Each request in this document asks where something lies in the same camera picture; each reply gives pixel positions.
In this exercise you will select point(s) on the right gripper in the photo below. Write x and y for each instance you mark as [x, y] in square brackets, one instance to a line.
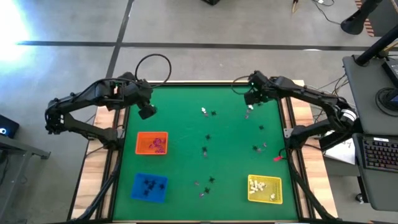
[253, 97]

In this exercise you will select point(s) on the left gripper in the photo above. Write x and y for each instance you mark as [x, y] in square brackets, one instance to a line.
[146, 112]

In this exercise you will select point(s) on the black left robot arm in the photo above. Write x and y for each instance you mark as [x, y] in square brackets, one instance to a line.
[81, 99]

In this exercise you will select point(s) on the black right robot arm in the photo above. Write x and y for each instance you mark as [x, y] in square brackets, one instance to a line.
[311, 95]

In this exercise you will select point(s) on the orange plastic basket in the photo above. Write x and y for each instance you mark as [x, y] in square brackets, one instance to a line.
[143, 147]

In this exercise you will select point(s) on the small metal plate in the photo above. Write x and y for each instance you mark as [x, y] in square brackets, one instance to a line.
[286, 133]

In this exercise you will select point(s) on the small red connector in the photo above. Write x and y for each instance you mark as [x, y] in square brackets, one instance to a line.
[277, 158]

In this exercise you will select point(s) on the blue plastic basket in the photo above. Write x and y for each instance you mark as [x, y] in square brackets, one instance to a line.
[138, 196]

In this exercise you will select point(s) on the yellow plastic basket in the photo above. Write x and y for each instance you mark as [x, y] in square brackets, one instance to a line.
[273, 183]

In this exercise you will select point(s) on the yellow hand tool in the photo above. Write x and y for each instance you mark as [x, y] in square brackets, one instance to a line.
[293, 6]

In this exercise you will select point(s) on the white paper sheet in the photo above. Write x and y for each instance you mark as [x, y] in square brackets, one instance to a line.
[342, 152]

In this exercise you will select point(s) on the grey side desk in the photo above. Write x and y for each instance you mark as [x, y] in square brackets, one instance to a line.
[367, 109]

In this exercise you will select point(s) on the black stand foot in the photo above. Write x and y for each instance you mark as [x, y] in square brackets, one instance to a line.
[354, 21]

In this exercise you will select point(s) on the black slanted pole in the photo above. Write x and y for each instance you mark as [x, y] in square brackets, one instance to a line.
[377, 46]

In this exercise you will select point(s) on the grey metal stand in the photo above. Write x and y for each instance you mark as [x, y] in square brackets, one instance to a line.
[18, 152]

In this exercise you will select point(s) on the backlit computer keyboard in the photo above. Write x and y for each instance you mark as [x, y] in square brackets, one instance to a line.
[381, 154]

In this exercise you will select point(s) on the black device with blue light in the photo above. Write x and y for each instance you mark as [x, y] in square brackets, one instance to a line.
[7, 127]

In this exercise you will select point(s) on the black desk device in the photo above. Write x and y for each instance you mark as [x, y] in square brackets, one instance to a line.
[392, 70]

